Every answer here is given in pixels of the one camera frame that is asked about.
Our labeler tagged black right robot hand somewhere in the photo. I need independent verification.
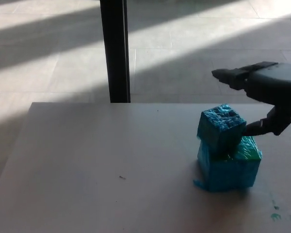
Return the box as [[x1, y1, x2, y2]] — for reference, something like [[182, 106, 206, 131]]
[[211, 62, 291, 136]]

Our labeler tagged small blue cube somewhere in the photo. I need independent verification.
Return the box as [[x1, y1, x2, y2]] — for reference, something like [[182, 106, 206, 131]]
[[196, 103, 247, 151]]

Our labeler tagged large blue wrapped cube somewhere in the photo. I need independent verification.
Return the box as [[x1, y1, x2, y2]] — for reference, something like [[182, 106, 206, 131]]
[[193, 135, 262, 193]]

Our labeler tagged black vertical pillar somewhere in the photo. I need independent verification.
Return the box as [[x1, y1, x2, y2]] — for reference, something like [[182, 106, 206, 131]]
[[99, 0, 131, 103]]

